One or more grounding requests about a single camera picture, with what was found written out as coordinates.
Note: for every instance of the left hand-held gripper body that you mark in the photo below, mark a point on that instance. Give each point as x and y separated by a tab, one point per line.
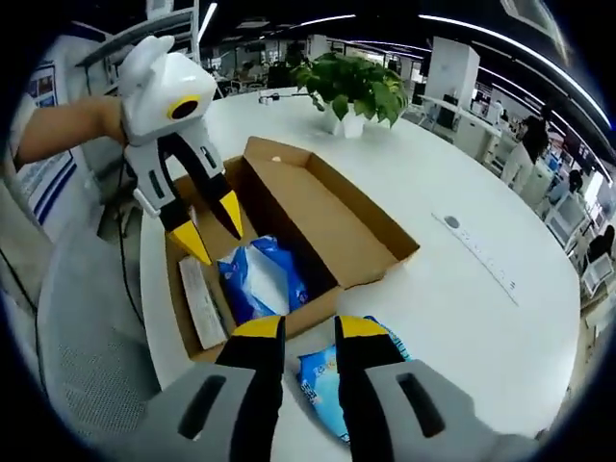
154	91

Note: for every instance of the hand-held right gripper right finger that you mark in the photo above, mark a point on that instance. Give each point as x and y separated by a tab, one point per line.
366	375

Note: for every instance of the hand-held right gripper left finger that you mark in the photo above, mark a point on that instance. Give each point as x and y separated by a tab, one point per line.
250	370

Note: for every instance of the blue wet wipes pack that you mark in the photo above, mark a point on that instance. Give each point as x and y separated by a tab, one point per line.
317	385

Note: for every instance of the blue white plastic bag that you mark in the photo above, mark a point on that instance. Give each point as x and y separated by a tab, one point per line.
269	284

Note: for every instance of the brown cardboard shoe box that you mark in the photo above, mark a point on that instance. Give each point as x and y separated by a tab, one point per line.
337	226

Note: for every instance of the grey metal rack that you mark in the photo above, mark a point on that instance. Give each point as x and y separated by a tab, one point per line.
120	42

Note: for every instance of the white flat carton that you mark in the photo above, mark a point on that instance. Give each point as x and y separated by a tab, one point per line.
202	308

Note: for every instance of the small black white tool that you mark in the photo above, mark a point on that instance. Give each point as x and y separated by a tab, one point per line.
267	99

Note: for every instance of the white plant pot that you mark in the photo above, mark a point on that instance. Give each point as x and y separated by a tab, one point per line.
353	126

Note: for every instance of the grey mesh office chair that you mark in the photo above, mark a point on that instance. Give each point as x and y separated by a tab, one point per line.
91	346

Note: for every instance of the green leafy plant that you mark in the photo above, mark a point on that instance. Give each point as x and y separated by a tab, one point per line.
356	82

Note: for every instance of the white square column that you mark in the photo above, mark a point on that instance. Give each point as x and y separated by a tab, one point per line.
454	72

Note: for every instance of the white ceiling air conditioner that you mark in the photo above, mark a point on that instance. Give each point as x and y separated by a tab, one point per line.
539	19

